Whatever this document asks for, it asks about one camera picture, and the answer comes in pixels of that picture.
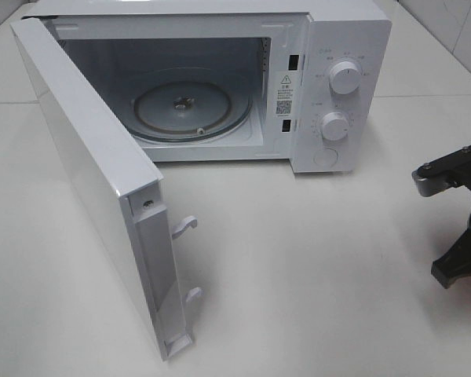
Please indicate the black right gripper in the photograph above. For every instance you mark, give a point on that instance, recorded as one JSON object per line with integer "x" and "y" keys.
{"x": 450, "y": 171}

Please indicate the lower white microwave knob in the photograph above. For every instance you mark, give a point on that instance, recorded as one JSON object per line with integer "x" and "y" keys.
{"x": 334, "y": 126}

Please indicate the white microwave knob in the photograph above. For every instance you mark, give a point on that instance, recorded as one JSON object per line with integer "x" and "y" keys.
{"x": 344, "y": 76}
{"x": 334, "y": 126}

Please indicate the glass microwave turntable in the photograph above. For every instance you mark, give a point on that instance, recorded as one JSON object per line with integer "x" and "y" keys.
{"x": 188, "y": 111}

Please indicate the white microwave oven body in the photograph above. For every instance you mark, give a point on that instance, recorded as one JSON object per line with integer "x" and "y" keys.
{"x": 278, "y": 51}

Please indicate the round white door release button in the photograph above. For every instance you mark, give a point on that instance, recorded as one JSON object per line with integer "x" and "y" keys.
{"x": 326, "y": 158}

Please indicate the white microwave door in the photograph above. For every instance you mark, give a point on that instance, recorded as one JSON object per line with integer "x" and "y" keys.
{"x": 118, "y": 185}

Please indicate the upper white microwave knob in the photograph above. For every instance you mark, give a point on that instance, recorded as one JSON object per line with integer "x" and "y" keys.
{"x": 344, "y": 76}

